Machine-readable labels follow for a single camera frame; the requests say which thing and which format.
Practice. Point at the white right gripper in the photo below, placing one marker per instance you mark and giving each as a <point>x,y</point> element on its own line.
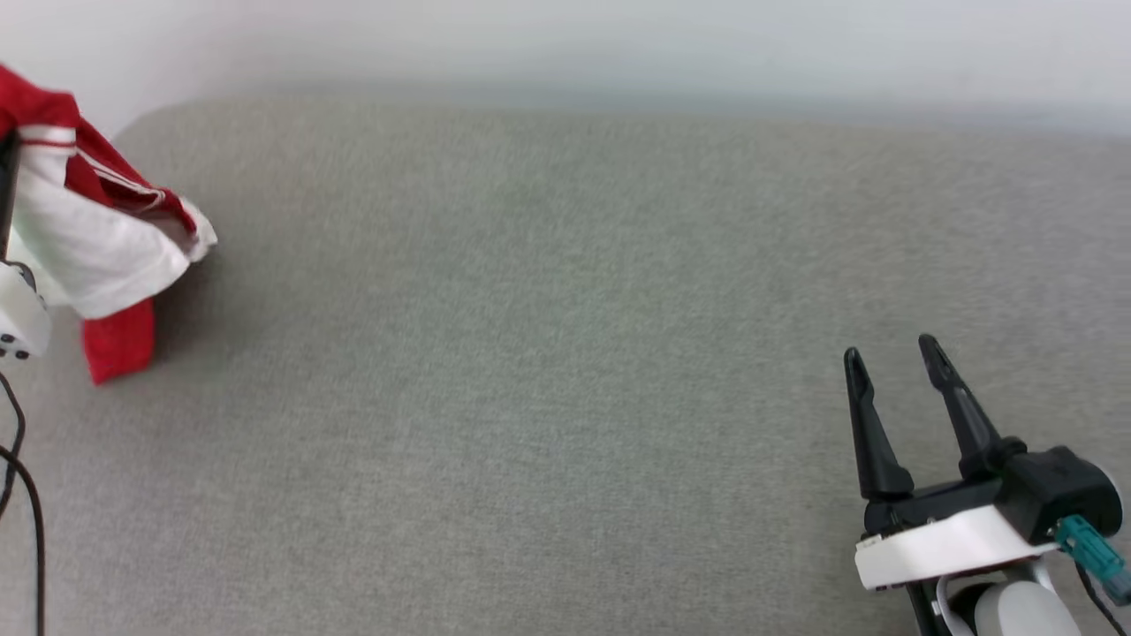
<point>945,546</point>

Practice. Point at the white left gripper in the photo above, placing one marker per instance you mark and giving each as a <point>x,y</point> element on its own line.
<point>19,318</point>

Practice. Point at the red and white garment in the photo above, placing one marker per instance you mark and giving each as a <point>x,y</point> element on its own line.
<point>97,238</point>

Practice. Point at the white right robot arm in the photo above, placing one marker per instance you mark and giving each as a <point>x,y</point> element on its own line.
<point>1016,614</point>

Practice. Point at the grey fabric sofa seat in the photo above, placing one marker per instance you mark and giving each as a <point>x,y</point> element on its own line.
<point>565,353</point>

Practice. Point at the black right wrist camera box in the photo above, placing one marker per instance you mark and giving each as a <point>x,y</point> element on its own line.
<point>1056,490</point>

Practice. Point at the teal right camera connector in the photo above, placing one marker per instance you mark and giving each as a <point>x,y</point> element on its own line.
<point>1091,549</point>

